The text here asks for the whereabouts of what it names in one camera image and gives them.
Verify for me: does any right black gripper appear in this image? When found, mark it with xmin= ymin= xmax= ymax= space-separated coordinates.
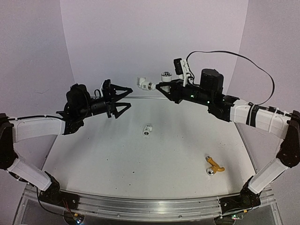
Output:
xmin=154 ymin=77 xmax=212 ymax=105

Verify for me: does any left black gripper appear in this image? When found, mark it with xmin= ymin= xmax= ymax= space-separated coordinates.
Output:
xmin=77 ymin=82 xmax=133 ymax=118

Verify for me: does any white plastic faucet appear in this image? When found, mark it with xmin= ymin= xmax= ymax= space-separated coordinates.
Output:
xmin=146 ymin=71 xmax=172 ymax=91

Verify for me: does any white elbow fitting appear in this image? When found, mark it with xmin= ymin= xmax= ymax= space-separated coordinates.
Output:
xmin=137 ymin=77 xmax=149 ymax=90

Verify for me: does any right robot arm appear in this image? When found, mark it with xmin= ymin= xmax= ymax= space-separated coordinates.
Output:
xmin=156 ymin=69 xmax=300 ymax=194

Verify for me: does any white elbow fitting far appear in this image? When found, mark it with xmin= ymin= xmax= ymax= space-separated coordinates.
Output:
xmin=142 ymin=124 xmax=153 ymax=136

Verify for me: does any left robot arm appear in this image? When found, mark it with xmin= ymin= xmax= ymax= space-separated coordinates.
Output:
xmin=0 ymin=79 xmax=133 ymax=205

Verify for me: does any gold brass faucet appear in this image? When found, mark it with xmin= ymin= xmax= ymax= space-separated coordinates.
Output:
xmin=205 ymin=156 xmax=225 ymax=176

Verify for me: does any left small circuit board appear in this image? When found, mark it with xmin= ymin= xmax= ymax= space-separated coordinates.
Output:
xmin=71 ymin=213 xmax=85 ymax=225

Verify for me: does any small circuit board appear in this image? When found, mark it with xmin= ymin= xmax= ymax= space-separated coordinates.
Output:
xmin=231 ymin=212 xmax=244 ymax=221
xmin=71 ymin=213 xmax=85 ymax=225

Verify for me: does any right small circuit board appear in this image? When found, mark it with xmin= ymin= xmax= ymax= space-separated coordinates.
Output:
xmin=231 ymin=212 xmax=244 ymax=221

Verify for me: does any black right camera cable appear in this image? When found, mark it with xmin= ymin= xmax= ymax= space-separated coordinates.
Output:
xmin=186 ymin=51 xmax=275 ymax=105

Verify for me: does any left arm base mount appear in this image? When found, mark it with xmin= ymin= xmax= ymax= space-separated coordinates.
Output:
xmin=38 ymin=172 xmax=80 ymax=210

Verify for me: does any aluminium front rail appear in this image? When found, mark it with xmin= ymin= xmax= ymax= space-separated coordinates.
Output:
xmin=67 ymin=191 xmax=221 ymax=222

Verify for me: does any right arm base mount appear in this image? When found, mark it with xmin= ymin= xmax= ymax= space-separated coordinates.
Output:
xmin=218 ymin=182 xmax=261 ymax=215

